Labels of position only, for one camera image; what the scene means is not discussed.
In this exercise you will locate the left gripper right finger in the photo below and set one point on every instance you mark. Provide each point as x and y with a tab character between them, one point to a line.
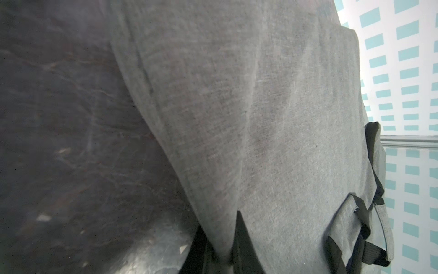
245	260

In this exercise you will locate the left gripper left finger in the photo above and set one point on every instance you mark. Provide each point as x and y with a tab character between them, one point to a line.
198	257

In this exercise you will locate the grey laptop bag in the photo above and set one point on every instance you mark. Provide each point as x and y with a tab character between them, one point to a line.
257	106

